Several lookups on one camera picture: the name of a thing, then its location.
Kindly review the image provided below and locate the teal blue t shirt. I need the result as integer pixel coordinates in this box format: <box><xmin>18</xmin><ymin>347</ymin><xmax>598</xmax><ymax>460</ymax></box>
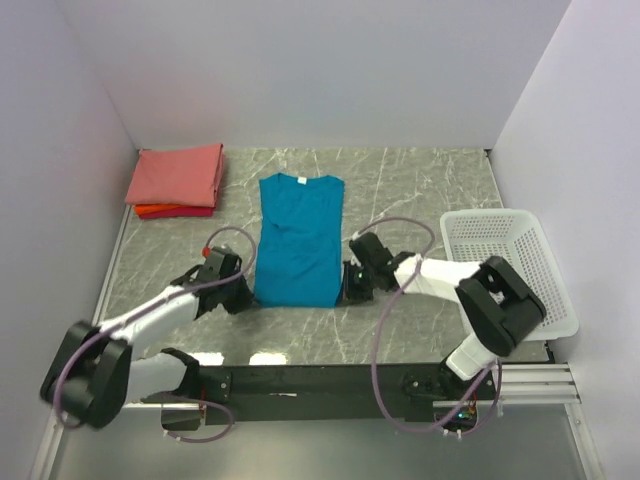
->
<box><xmin>254</xmin><ymin>173</ymin><xmax>345</xmax><ymax>308</ymax></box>

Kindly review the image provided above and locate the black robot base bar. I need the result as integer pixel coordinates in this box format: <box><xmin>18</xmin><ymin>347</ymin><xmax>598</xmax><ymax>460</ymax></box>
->
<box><xmin>177</xmin><ymin>363</ymin><xmax>496</xmax><ymax>430</ymax></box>

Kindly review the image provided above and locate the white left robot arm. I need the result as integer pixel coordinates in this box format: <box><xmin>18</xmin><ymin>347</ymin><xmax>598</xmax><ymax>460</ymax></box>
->
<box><xmin>40</xmin><ymin>247</ymin><xmax>253</xmax><ymax>429</ymax></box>

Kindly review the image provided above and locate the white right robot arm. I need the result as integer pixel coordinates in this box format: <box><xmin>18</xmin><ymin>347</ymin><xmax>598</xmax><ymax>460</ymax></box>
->
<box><xmin>337</xmin><ymin>232</ymin><xmax>547</xmax><ymax>399</ymax></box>

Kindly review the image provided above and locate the folded salmon pink t shirt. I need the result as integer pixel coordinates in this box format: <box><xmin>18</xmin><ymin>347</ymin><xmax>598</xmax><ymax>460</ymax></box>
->
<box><xmin>125</xmin><ymin>143</ymin><xmax>224</xmax><ymax>207</ymax></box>

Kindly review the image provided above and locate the folded orange t shirt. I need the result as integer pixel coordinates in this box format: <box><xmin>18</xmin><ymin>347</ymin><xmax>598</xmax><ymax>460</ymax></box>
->
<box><xmin>133</xmin><ymin>204</ymin><xmax>190</xmax><ymax>219</ymax></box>

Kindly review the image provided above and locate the white perforated plastic basket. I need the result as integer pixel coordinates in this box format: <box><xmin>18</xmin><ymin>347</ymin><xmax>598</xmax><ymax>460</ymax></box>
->
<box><xmin>440</xmin><ymin>208</ymin><xmax>579</xmax><ymax>341</ymax></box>

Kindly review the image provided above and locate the aluminium extrusion rail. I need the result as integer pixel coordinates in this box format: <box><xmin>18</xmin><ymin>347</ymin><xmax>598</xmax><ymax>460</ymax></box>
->
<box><xmin>434</xmin><ymin>363</ymin><xmax>581</xmax><ymax>406</ymax></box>

